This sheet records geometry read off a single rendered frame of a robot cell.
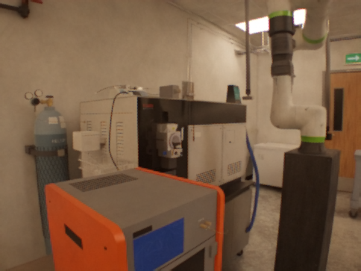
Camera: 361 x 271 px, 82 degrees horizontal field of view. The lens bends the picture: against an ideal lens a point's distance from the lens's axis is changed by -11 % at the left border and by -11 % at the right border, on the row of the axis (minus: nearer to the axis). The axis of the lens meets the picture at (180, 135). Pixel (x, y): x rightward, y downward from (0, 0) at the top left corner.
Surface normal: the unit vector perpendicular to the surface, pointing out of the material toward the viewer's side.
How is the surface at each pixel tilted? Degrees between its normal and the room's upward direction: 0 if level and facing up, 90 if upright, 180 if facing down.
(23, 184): 90
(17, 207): 90
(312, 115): 89
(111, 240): 90
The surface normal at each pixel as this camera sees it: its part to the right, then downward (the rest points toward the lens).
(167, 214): 0.74, 0.06
